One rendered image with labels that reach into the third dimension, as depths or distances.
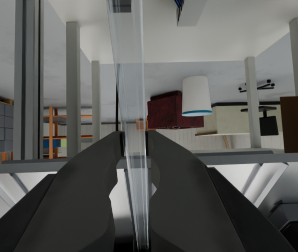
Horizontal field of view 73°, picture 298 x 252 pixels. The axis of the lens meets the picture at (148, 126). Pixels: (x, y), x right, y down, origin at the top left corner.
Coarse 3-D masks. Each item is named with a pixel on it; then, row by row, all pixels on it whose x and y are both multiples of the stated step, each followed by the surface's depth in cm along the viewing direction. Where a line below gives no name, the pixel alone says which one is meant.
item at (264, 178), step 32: (32, 160) 22; (64, 160) 22; (224, 160) 17; (256, 160) 17; (288, 160) 17; (0, 192) 17; (128, 192) 18; (256, 192) 20; (288, 192) 20; (128, 224) 23
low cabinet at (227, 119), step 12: (216, 108) 531; (228, 108) 534; (240, 108) 536; (204, 120) 620; (216, 120) 532; (228, 120) 531; (240, 120) 534; (204, 132) 623; (216, 132) 527; (228, 132) 529; (240, 132) 531
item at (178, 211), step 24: (168, 144) 10; (168, 168) 9; (192, 168) 9; (168, 192) 8; (192, 192) 8; (216, 192) 8; (168, 216) 7; (192, 216) 7; (216, 216) 7; (168, 240) 6; (192, 240) 6; (216, 240) 6; (240, 240) 6
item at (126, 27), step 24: (120, 0) 8; (120, 24) 8; (120, 48) 9; (120, 72) 9; (144, 72) 10; (120, 96) 10; (144, 96) 10; (144, 120) 11; (144, 144) 13; (144, 168) 14; (144, 192) 17; (144, 216) 19; (144, 240) 23
